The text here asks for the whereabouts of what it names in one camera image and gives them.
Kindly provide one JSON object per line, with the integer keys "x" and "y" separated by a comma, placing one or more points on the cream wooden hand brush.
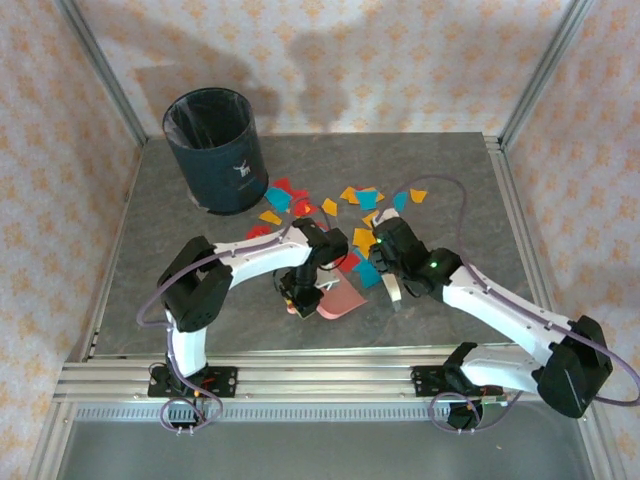
{"x": 394, "y": 292}

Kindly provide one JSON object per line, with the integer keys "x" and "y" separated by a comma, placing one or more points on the blue paper scrap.
{"x": 367, "y": 274}
{"x": 400, "y": 201}
{"x": 367, "y": 200}
{"x": 277, "y": 198}

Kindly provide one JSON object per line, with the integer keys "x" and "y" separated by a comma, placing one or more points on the pink plastic dustpan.
{"x": 345, "y": 300}

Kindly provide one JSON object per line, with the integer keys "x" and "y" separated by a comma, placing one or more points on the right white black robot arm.
{"x": 500, "y": 306}

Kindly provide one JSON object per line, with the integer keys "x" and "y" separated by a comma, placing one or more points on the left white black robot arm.
{"x": 260, "y": 255}

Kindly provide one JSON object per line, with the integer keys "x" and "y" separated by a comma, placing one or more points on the dark navy waste bin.
{"x": 215, "y": 170}

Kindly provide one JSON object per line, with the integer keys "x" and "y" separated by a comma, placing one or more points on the grey metal shelf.
{"x": 325, "y": 452}

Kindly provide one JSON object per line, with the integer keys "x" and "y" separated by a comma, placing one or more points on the small green circuit board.
{"x": 495, "y": 400}

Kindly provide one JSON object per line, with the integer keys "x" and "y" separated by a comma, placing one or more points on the clear plastic bin liner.
{"x": 200, "y": 125}

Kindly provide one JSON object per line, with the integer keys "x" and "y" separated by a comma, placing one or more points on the wide aluminium mounting rail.
{"x": 325, "y": 380}

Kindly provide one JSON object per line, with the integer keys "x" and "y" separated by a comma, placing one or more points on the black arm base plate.
{"x": 425, "y": 382}
{"x": 225, "y": 382}

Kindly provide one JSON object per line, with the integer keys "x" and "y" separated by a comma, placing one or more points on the aluminium table side rail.
{"x": 521, "y": 225}
{"x": 110, "y": 260}

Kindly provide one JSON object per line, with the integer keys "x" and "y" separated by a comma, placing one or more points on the aluminium frame post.
{"x": 103, "y": 70}
{"x": 546, "y": 70}

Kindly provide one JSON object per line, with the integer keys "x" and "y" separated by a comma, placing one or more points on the aluminium lower frame rail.
{"x": 597, "y": 445}
{"x": 52, "y": 440}

